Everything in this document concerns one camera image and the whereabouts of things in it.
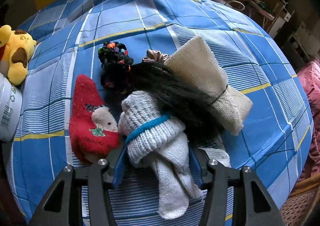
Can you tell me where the beige woven cloth roll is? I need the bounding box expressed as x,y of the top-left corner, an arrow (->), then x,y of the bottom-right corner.
164,35 -> 253,136

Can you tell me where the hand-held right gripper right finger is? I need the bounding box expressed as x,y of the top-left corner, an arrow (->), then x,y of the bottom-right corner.
189,147 -> 285,226

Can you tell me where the bundle of black beaded hair ties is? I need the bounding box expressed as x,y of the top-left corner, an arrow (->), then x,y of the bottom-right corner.
97,41 -> 135,89

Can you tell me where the pink quilted garment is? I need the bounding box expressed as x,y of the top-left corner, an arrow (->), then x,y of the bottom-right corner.
296,59 -> 320,179

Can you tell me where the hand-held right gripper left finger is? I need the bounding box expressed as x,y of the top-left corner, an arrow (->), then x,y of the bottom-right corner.
27,144 -> 128,226

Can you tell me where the beige satin scrunchie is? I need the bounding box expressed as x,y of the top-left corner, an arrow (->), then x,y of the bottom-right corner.
142,49 -> 177,64

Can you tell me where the white powder tin can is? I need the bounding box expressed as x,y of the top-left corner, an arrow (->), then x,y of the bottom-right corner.
0,73 -> 23,142

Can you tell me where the wicker chair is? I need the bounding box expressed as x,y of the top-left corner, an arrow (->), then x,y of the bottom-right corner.
279,176 -> 320,226

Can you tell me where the blue plaid blanket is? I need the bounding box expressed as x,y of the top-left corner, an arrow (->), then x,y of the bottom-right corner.
5,0 -> 314,226

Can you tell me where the white cord loop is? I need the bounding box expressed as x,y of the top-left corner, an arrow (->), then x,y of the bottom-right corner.
225,0 -> 245,11

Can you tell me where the long black hair wig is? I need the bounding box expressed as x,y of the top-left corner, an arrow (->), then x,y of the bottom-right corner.
120,62 -> 225,147

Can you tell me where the yellow giraffe plush toy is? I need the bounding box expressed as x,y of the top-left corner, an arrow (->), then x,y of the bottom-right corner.
0,25 -> 37,86

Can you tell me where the red fuzzy sock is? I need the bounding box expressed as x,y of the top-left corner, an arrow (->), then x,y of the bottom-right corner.
69,74 -> 122,164

